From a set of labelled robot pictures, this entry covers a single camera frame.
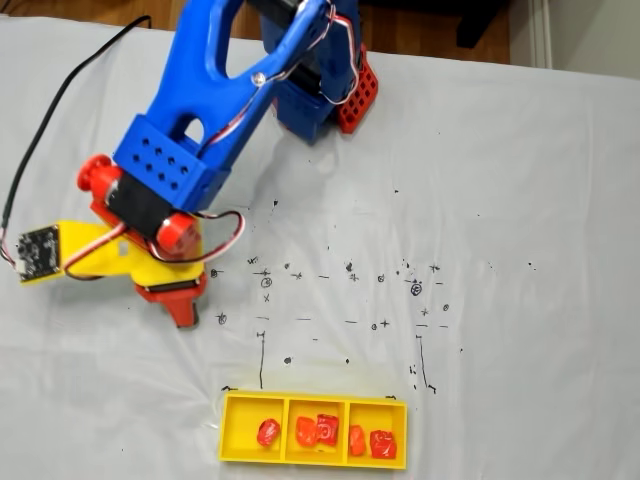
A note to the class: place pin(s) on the red candy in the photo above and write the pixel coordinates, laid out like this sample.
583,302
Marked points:
327,429
383,445
268,433

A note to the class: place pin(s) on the orange candy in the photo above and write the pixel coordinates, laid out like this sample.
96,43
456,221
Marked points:
305,431
357,441

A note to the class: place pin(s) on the yellow three-compartment box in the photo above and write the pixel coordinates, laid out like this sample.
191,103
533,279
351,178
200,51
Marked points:
240,410

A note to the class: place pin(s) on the white plastic table cover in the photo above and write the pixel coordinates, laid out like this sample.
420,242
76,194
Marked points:
450,200

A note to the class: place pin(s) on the camera board on yellow mount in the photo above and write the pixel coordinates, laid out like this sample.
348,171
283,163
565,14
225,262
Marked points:
40,252

